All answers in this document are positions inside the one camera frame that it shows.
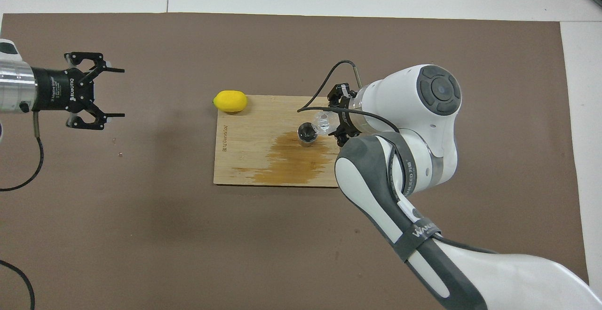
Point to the large brown table mat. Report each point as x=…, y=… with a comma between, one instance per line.
x=141, y=230

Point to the steel double jigger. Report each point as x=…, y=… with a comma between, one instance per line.
x=307, y=135

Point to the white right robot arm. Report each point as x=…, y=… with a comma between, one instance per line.
x=423, y=112

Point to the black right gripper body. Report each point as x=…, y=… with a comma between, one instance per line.
x=349, y=119

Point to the small clear glass cup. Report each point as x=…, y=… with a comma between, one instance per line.
x=325, y=123

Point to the yellow lemon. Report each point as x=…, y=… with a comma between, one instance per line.
x=230, y=101

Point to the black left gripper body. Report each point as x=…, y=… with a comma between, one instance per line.
x=56, y=89

